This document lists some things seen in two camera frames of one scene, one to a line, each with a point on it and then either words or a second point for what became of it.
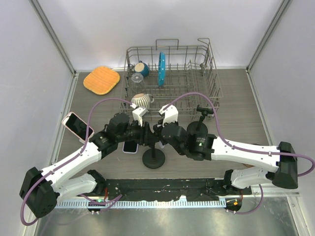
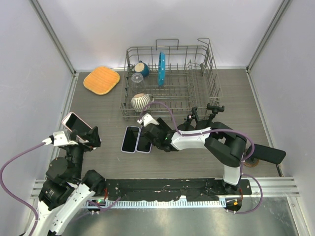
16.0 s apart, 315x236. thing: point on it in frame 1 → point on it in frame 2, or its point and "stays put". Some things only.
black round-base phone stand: [200, 127] → [204, 124]
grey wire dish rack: [185, 76] stays put
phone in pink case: [77, 126] stays put
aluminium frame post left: [38, 9] stays put
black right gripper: [161, 121] stays put
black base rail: [189, 189] stays put
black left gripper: [144, 132] → [93, 137]
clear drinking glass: [138, 86] stays put
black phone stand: [154, 158] → [187, 126]
